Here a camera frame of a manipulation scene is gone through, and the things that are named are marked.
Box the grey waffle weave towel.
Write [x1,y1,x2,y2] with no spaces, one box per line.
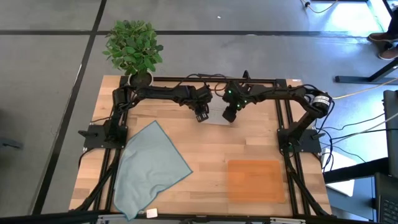
[206,98,231,126]

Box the teal microfiber towel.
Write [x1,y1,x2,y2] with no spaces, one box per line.
[113,119,194,222]

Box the translucent orange plastic basket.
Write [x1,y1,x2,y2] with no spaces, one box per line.
[226,159,287,205]

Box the white plant pot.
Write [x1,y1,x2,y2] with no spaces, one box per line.
[127,70,155,88]

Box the green leafy plant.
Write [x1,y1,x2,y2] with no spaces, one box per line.
[101,19,165,77]

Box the black desk leg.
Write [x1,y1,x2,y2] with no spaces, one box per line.
[334,58,398,85]

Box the black desk bar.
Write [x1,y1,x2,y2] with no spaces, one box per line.
[322,157,390,184]

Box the person's shoe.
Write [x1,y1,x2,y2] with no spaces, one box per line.
[367,32,398,44]
[377,45,398,61]

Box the grey upright panel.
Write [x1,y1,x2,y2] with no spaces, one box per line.
[382,89,398,179]

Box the dark laptop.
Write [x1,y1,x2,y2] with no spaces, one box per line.
[374,172,398,224]

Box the dark floor object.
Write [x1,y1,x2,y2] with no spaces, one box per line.
[0,134,24,151]

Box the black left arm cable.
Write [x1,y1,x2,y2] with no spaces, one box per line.
[174,72,229,94]

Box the black aluminium table frame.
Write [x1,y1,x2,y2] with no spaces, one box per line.
[68,75,333,218]

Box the yellow cable with black plug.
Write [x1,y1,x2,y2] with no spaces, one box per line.
[298,0,339,14]

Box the yellow floor cable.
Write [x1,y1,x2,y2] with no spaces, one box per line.
[331,77,398,101]

